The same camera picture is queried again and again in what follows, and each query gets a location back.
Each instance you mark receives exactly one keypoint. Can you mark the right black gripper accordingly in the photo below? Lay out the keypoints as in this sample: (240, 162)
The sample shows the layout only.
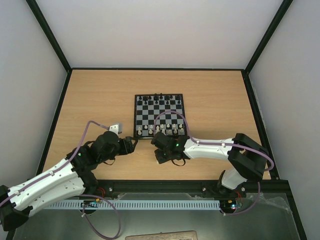
(160, 141)

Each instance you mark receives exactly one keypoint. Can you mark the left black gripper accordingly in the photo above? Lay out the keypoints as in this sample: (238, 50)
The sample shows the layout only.
(127, 147)

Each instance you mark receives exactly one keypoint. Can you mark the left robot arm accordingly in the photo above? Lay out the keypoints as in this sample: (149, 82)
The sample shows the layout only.
(70, 177)

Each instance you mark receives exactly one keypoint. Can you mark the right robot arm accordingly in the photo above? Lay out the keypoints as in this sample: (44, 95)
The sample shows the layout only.
(247, 157)

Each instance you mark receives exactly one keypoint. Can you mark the black chess pieces row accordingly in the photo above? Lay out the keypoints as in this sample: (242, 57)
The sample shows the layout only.
(158, 99)

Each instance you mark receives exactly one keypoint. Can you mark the left controller board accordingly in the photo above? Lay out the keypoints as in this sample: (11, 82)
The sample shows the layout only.
(91, 203)

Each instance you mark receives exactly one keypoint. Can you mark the right green controller board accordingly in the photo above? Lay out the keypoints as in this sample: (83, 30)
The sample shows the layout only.
(233, 204)

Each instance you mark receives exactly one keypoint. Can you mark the black and silver chessboard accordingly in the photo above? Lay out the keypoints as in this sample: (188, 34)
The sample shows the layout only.
(157, 115)

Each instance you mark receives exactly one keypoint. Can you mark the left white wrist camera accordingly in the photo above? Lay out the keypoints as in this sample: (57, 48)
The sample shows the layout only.
(116, 128)

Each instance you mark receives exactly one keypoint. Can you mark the black aluminium frame rail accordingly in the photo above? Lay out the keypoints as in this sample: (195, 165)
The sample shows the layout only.
(272, 214)

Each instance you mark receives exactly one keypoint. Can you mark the light blue cable duct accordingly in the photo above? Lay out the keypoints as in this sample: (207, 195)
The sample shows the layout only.
(74, 204)

